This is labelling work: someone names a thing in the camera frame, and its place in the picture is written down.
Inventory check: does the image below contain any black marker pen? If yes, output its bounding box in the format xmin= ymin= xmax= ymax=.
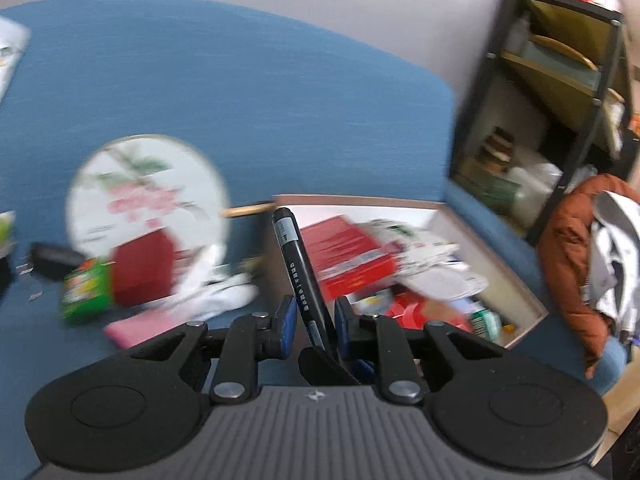
xmin=272 ymin=207 xmax=360 ymax=387

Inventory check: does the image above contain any green candy box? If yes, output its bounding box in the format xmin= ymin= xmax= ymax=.
xmin=61 ymin=259 xmax=112 ymax=324

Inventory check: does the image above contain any white crumpled cloth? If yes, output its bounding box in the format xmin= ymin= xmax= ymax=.
xmin=160 ymin=245 xmax=259 ymax=322

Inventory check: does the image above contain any red box in storage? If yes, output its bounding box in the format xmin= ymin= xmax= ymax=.
xmin=300 ymin=216 xmax=396 ymax=301

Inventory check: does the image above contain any cardboard storage box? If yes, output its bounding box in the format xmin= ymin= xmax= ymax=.
xmin=273 ymin=194 xmax=548 ymax=348

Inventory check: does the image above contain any white green bottle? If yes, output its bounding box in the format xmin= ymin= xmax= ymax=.
xmin=469 ymin=309 xmax=502 ymax=342

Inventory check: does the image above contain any pink cloth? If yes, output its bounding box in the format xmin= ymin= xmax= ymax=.
xmin=103 ymin=309 xmax=183 ymax=349

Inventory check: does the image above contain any dark red booklet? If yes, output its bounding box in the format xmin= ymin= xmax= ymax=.
xmin=111 ymin=230 xmax=176 ymax=308

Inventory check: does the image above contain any round floral fan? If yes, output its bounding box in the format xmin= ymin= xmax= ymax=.
xmin=65 ymin=134 xmax=272 ymax=262

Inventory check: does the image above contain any orange down jacket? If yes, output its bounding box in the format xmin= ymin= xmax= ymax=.
xmin=537 ymin=174 xmax=639 ymax=379

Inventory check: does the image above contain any grey white shirt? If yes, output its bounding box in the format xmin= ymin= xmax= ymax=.
xmin=588 ymin=192 xmax=639 ymax=341

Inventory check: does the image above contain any black metal shelf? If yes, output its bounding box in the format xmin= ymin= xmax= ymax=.
xmin=450 ymin=0 xmax=638 ymax=245

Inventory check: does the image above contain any green coconut snack bag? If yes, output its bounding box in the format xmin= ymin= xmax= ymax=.
xmin=0 ymin=16 xmax=32 ymax=100

